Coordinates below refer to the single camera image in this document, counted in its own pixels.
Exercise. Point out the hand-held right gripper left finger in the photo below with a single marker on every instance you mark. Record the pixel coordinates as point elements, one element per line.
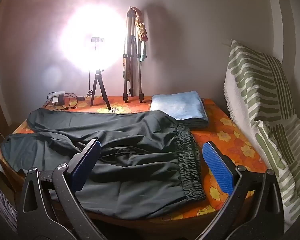
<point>87,165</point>

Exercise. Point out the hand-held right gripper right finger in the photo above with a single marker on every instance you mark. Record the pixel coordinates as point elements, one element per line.
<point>218,165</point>

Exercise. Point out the black pants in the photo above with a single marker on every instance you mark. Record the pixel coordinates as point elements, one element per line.
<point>140,135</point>

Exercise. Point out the orange floral bedsheet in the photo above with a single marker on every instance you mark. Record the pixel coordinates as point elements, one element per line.
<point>227,135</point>

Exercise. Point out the green striped white pillow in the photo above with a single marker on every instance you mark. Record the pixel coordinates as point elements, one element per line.
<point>290,160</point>
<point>252,80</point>

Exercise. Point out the folded blue towel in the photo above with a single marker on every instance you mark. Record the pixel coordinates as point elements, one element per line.
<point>180,105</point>

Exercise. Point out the small black tripod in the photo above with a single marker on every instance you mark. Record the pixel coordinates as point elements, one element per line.
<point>99,85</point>

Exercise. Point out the striped grey trouser leg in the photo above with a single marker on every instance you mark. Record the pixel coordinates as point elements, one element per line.
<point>2,205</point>

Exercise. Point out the tall metal tripod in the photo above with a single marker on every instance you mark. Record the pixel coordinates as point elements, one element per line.
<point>132,55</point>

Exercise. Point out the patterned hanging cloth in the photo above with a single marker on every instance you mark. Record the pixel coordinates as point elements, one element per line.
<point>141,30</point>

